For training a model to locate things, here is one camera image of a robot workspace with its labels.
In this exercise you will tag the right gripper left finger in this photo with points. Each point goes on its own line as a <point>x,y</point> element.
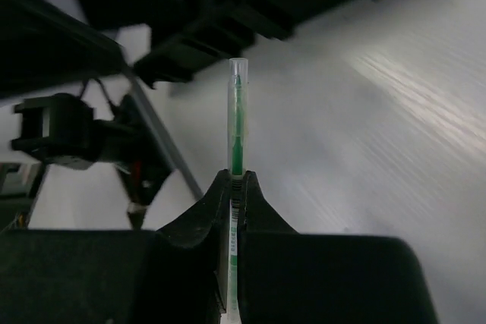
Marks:
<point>177,274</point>

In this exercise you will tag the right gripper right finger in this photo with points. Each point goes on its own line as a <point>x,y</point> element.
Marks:
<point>288,277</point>

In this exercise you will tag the green pen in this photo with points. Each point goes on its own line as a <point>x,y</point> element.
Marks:
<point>236,136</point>

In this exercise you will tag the black four-compartment organizer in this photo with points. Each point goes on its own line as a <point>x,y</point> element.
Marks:
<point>46,43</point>

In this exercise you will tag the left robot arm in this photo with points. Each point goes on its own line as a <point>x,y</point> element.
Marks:
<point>63,130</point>

